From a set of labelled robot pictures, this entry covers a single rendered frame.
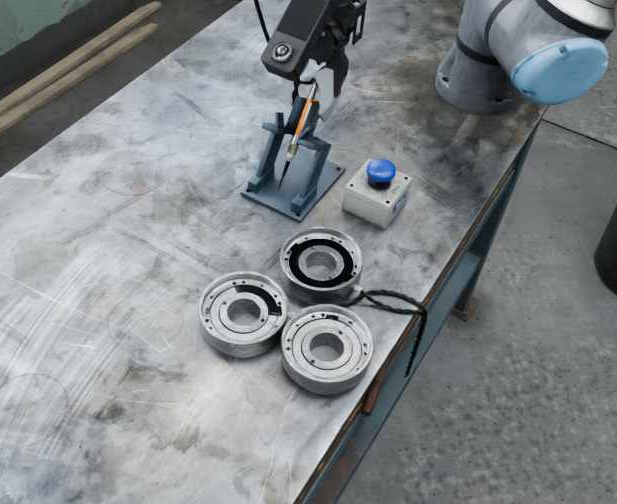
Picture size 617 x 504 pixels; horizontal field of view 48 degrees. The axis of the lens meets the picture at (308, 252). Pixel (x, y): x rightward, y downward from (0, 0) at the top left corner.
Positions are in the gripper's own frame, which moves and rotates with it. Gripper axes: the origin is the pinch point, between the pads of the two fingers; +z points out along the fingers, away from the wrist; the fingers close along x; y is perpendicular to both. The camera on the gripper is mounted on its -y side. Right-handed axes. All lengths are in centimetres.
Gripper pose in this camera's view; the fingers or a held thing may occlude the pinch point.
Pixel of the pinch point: (307, 109)
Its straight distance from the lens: 94.8
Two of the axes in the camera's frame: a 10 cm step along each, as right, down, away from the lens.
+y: 5.2, -6.4, 5.7
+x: -8.5, -4.3, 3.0
